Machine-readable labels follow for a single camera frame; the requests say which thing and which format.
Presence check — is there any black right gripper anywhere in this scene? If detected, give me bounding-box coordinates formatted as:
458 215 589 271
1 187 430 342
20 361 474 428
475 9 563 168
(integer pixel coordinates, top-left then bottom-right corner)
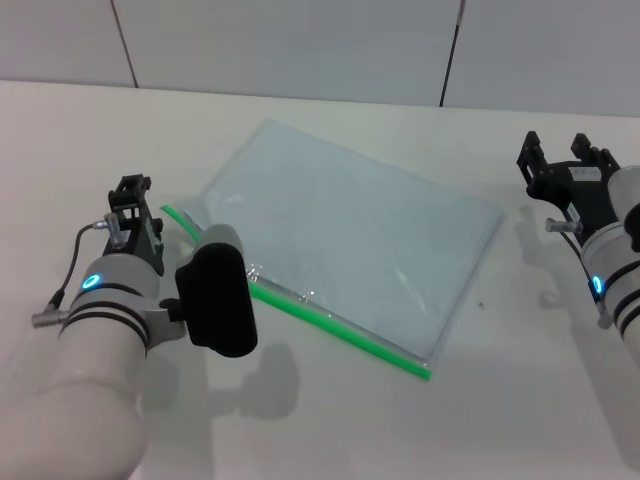
516 130 624 241

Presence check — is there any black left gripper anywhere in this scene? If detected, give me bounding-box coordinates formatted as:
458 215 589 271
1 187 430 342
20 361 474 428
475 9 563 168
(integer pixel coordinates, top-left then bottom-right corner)
102 173 167 276

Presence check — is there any clear green-zipper document bag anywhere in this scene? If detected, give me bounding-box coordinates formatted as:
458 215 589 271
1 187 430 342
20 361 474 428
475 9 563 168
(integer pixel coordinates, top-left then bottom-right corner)
159 117 506 384

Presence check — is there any grey right arm cable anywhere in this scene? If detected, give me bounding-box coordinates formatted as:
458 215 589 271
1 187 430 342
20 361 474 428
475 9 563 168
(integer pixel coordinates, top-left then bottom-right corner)
544 218 612 330

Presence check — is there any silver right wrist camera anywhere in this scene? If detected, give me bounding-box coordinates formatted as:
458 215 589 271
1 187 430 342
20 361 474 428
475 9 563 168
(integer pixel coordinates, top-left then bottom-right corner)
608 167 640 237

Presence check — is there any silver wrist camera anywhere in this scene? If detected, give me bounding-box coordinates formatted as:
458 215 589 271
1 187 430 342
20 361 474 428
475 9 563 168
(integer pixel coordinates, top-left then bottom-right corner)
608 167 640 237
173 223 259 360

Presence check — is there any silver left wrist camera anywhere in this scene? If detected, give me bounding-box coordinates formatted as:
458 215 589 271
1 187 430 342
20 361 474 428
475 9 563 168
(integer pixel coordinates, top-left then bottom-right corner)
173 223 259 360

